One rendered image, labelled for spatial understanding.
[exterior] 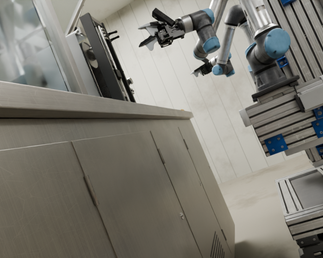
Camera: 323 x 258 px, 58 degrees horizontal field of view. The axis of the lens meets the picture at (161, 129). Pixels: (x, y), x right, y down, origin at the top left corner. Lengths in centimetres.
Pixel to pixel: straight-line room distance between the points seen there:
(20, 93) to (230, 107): 377
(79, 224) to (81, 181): 8
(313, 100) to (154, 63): 323
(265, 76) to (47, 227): 128
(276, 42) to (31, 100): 115
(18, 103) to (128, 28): 426
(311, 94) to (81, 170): 109
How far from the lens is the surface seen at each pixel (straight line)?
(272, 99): 152
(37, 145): 48
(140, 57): 448
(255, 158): 414
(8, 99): 43
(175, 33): 135
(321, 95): 142
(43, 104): 48
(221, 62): 218
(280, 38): 144
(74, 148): 55
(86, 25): 145
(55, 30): 82
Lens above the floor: 74
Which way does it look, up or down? 4 degrees up
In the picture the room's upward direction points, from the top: 23 degrees counter-clockwise
